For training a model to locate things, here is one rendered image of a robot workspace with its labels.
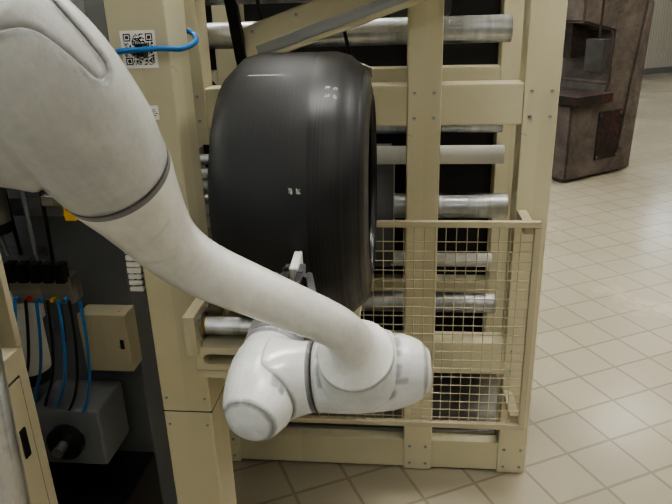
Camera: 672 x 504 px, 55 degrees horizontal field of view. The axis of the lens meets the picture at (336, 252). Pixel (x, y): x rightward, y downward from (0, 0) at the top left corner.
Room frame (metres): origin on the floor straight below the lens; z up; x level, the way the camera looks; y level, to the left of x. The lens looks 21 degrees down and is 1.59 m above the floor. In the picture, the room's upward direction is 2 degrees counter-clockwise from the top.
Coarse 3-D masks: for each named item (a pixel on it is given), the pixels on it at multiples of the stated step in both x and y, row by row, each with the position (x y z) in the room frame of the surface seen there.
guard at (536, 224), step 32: (384, 224) 1.76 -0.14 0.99; (416, 224) 1.75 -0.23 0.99; (448, 224) 1.74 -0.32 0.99; (480, 224) 1.73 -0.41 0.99; (512, 224) 1.72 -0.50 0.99; (384, 288) 1.77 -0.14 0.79; (416, 288) 1.76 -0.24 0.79; (480, 352) 1.74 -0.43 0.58; (320, 416) 1.80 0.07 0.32; (416, 416) 1.76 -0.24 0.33
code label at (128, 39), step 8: (120, 32) 1.42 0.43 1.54; (128, 32) 1.41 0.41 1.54; (136, 32) 1.41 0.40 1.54; (144, 32) 1.41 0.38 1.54; (152, 32) 1.41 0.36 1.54; (120, 40) 1.42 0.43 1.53; (128, 40) 1.41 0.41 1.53; (136, 40) 1.41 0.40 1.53; (144, 40) 1.41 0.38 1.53; (152, 40) 1.41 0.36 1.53; (128, 56) 1.41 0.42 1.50; (152, 56) 1.41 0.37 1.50; (128, 64) 1.41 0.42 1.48; (136, 64) 1.41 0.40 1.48; (144, 64) 1.41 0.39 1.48; (152, 64) 1.41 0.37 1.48
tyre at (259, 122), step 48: (240, 96) 1.29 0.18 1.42; (288, 96) 1.27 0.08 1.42; (240, 144) 1.21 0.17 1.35; (288, 144) 1.20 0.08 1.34; (336, 144) 1.20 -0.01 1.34; (240, 192) 1.18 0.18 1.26; (336, 192) 1.17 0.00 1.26; (240, 240) 1.17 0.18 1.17; (288, 240) 1.16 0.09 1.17; (336, 240) 1.16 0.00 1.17; (336, 288) 1.19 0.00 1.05
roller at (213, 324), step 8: (208, 320) 1.33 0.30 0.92; (216, 320) 1.33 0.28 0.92; (224, 320) 1.33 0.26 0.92; (232, 320) 1.33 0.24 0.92; (240, 320) 1.33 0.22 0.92; (248, 320) 1.32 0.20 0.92; (208, 328) 1.32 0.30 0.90; (216, 328) 1.32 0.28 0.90; (224, 328) 1.32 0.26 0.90; (232, 328) 1.32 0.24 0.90; (240, 328) 1.32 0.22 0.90; (248, 328) 1.31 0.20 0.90
